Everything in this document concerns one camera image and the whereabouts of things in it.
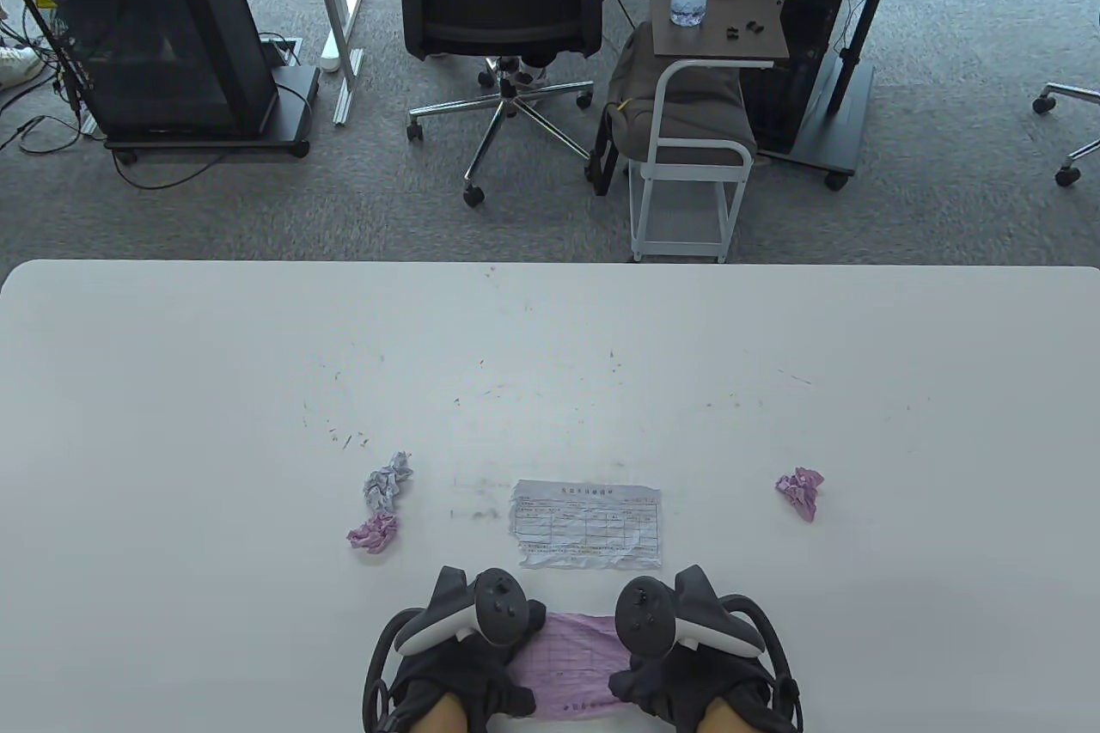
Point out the black standing desk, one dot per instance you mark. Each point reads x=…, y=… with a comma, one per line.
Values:
x=846, y=131

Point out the chrome chair base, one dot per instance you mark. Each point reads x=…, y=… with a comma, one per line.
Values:
x=1078, y=153

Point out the white power strip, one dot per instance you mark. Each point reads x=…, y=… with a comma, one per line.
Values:
x=17, y=67

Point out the pink paper invoice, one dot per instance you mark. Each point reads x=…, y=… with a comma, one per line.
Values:
x=571, y=664
x=801, y=491
x=373, y=532

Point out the black glass computer case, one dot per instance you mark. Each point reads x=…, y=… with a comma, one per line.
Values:
x=146, y=37

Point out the person's right hand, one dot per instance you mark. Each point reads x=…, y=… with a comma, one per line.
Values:
x=687, y=681

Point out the person's left forearm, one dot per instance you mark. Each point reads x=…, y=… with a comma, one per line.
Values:
x=447, y=717

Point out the brown side table white frame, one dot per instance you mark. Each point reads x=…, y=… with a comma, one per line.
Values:
x=748, y=45

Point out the grey fabric bag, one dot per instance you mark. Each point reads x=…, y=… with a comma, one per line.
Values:
x=632, y=93

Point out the person's left hand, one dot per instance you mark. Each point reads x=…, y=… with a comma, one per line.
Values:
x=464, y=673

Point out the black and grey hand controller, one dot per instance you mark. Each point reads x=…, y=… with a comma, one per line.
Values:
x=644, y=613
x=498, y=608

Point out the black wheeled platform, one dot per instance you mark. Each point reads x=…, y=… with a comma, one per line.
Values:
x=292, y=93

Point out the floor socket box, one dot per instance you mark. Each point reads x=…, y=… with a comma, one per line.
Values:
x=279, y=51

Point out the black computer tower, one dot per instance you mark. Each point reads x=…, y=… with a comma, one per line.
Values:
x=816, y=11

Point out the white paper invoice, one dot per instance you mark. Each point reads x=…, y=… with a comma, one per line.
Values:
x=584, y=522
x=387, y=484

